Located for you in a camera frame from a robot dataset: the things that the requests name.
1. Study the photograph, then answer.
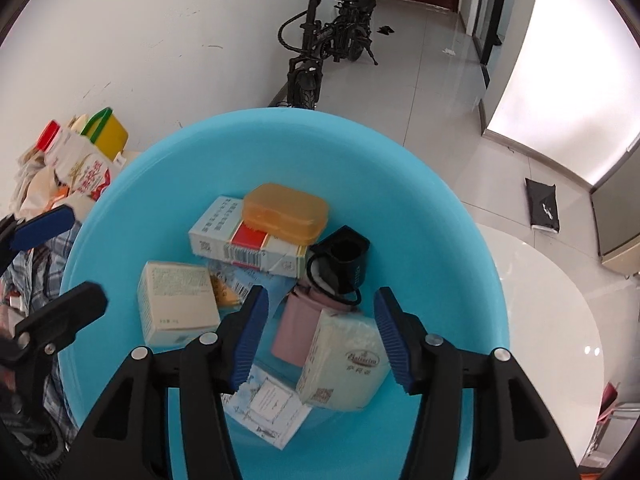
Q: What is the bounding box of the black cube with cord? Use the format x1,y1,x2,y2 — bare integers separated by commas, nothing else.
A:
306,226,370,308

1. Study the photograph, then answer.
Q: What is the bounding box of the plastic bag of bread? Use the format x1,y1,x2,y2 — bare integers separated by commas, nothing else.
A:
9,117,96,222

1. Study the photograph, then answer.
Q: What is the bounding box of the red-capped milk bottle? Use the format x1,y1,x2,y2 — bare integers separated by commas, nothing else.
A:
36,120,119,200

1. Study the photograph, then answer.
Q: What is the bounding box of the blue white sachet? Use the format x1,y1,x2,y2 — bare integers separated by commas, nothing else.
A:
221,365,311,450

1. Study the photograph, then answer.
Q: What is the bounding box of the black bicycle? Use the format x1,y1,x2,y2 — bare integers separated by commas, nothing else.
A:
270,0,376,110

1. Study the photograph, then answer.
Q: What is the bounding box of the black bag on floor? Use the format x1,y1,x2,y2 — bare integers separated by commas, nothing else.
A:
525,178,560,234

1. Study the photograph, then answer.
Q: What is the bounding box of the silver red-lettered carton box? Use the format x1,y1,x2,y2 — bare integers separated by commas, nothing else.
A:
189,195,307,278

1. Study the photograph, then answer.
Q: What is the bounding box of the blue plastic basin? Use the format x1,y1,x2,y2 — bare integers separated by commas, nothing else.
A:
56,107,511,480

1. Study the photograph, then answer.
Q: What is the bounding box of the blue plaid cloth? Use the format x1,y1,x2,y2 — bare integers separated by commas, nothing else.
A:
0,221,84,430

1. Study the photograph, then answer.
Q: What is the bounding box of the pink pouch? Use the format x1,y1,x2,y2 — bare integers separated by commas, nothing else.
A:
271,282,356,367

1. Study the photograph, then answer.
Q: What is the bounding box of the amber soap box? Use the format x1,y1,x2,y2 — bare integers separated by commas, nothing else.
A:
242,183,329,246

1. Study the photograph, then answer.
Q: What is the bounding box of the white tissue pack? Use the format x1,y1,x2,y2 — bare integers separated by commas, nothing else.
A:
296,310,390,412

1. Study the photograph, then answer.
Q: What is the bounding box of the white box in basin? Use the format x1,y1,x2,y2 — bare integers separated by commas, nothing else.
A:
207,260,296,316

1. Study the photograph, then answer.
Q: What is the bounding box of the cream green-print box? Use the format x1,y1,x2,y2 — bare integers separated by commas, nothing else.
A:
137,261,221,348

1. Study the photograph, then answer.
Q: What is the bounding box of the yellow green bag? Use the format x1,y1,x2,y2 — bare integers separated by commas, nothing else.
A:
80,107,129,160

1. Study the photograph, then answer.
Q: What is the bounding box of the champagne refrigerator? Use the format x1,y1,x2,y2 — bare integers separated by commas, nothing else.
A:
591,148,640,276

